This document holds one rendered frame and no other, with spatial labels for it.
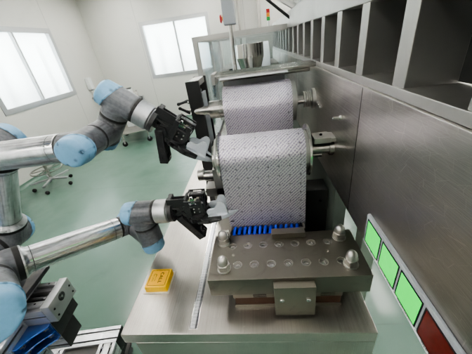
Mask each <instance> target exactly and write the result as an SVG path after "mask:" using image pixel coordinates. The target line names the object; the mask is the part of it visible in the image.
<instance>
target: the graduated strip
mask: <svg viewBox="0 0 472 354"><path fill-rule="evenodd" d="M216 226H217V222H215V223H212V224H211V230H210V234H209V240H208V244H207V247H206V253H205V257H204V263H203V266H202V272H201V276H200V280H199V286H198V289H197V295H196V299H195V304H194V308H193V312H192V318H191V321H190V328H189V329H197V326H198V322H199V315H200V311H201V307H202V300H203V295H204V289H205V285H206V280H207V274H208V269H209V263H210V259H211V252H212V248H213V243H214V237H215V233H216Z"/></svg>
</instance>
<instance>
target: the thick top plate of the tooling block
mask: <svg viewBox="0 0 472 354"><path fill-rule="evenodd" d="M345 231H346V240H345V241H342V242H338V241H336V240H334V239H333V238H332V234H333V230H321V231H308V232H305V237H292V238H277V239H272V233H268V234H255V235H230V238H229V240H230V244H229V245H228V246H227V247H220V246H219V245H218V236H217V237H216V238H215V242H214V249H213V254H212V257H211V265H210V269H209V276H208V280H207V282H208V284H209V289H210V292H211V295H212V296H221V295H247V294H274V286H273V282H282V281H304V280H314V281H315V284H316V293H327V292H353V291H370V289H371V285H372V280H373V276H374V275H373V273H372V271H371V269H370V267H369V266H368V264H367V262H366V260H365V258H364V256H363V254H362V252H361V250H360V248H359V246H358V244H357V242H356V241H355V238H354V236H353V234H352V232H351V231H350V229H346V230H345ZM351 249H353V250H355V251H356V252H357V253H358V258H359V261H358V263H359V268H358V269H357V270H349V269H347V268H346V267H345V266H344V265H343V260H344V258H345V255H346V253H347V251H348V250H351ZM219 256H225V257H226V258H227V260H228V262H229V263H230V266H231V270H230V272H229V273H228V274H226V275H221V274H219V273H218V271H217V263H218V262H217V260H218V257H219Z"/></svg>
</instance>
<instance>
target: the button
mask: <svg viewBox="0 0 472 354"><path fill-rule="evenodd" d="M172 277H173V270H172V269H154V270H152V272H151V273H150V276H149V278H148V280H147V283H146V285H145V290H146V292H160V291H168V289H169V285H170V283H171V279H172Z"/></svg>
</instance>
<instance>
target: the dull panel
mask: <svg viewBox="0 0 472 354"><path fill-rule="evenodd" d="M297 128H301V127H300V125H299V123H298V121H297V120H294V121H293V129H297ZM314 179H323V180H324V182H325V184H326V186H327V188H328V200H327V219H326V229H325V230H334V228H335V226H336V225H337V224H342V225H344V219H345V213H346V207H345V205H344V203H343V202H342V200H341V198H340V197H339V194H338V192H337V191H336V189H335V187H334V185H333V184H332V182H331V180H330V179H329V176H328V175H327V173H326V171H325V169H324V167H323V166H322V164H321V162H320V160H319V159H318V157H313V167H312V171H311V174H310V175H307V174H306V180H314Z"/></svg>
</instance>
